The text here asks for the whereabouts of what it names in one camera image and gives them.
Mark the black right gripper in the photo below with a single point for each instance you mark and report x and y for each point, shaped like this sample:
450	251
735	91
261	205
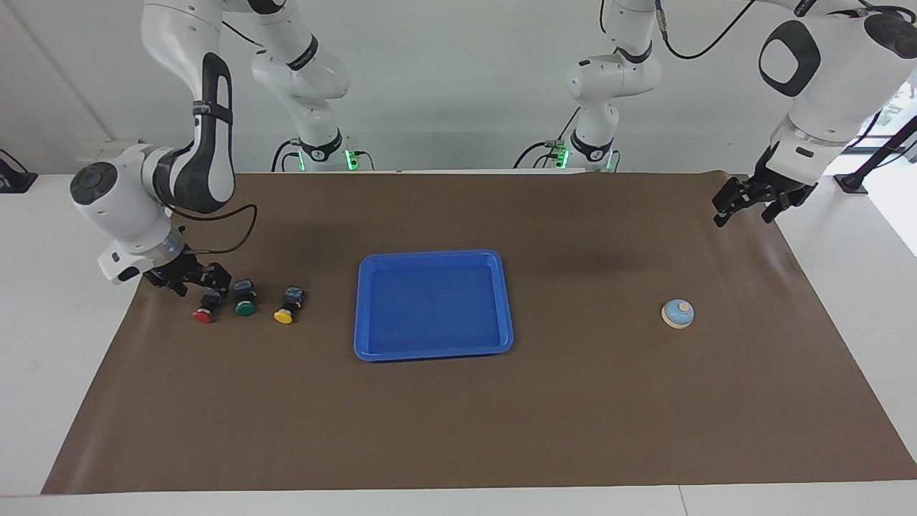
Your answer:
179	265

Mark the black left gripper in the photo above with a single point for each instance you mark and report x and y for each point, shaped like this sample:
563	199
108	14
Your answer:
777	183

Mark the red mushroom push button switch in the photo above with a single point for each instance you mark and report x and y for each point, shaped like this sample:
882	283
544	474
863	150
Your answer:
205	314

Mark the green mushroom push button switch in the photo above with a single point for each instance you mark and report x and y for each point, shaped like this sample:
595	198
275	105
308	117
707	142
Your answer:
245	307

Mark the yellow mushroom push button switch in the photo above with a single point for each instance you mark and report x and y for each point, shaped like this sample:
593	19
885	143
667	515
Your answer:
285	314

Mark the light blue service bell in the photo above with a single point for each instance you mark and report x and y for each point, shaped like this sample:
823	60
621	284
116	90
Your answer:
676	314

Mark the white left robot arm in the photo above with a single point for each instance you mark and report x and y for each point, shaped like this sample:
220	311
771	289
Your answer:
824	93

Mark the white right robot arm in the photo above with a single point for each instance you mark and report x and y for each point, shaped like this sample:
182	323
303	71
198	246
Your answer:
122	204

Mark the blue plastic tray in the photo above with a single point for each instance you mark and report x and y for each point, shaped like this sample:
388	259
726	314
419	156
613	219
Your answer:
430	304

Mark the black tripod stand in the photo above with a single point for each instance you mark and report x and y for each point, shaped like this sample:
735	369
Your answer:
870	161

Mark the small black stand base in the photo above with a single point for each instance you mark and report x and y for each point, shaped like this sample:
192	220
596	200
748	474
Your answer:
16	179

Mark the brown paper table mat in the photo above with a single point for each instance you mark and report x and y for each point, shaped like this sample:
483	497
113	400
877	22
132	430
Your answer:
458	423

